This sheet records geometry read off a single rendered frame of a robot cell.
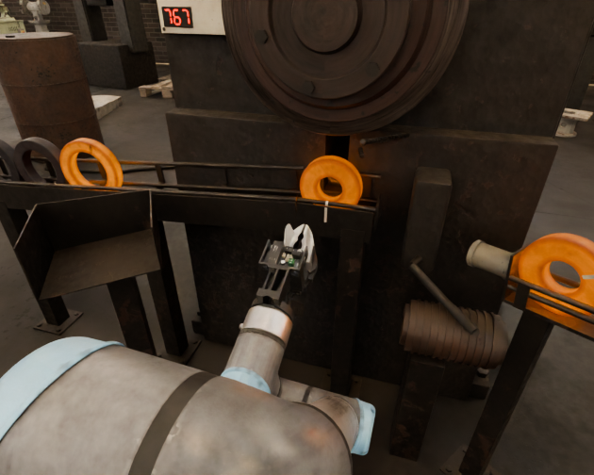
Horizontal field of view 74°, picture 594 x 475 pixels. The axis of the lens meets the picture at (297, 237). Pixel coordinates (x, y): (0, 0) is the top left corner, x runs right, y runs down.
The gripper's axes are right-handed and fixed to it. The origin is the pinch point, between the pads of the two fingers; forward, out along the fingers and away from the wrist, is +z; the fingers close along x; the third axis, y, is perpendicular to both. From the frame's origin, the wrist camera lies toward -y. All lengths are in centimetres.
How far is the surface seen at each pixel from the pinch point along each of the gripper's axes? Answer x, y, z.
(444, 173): -25.9, -2.8, 25.6
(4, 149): 102, -8, 22
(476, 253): -34.3, -10.2, 10.1
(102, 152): 65, -5, 23
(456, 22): -22.1, 27.5, 30.4
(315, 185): 3.5, -7.6, 22.0
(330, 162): 0.0, -1.5, 23.9
